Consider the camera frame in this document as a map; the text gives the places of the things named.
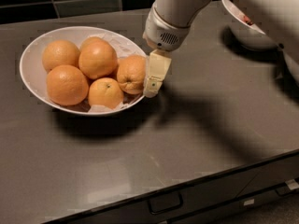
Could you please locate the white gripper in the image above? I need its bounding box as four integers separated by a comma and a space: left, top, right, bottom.
143, 7, 190, 98

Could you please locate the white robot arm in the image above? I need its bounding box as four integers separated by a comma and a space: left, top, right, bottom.
143, 0, 299, 98

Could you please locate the white bowl with strawberries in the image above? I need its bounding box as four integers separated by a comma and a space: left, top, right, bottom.
221, 0, 277, 51

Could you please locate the white bowl with oranges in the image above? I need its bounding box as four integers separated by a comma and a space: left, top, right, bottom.
19, 25, 153, 117

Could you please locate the small orange front centre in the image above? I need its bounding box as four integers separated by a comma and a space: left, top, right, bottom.
88, 77, 124, 109

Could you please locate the red strawberries pile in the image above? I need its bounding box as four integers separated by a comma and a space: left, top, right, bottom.
243, 15, 253, 25

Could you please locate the dark drawer front with handle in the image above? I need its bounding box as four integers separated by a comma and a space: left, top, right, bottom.
45, 150, 299, 224

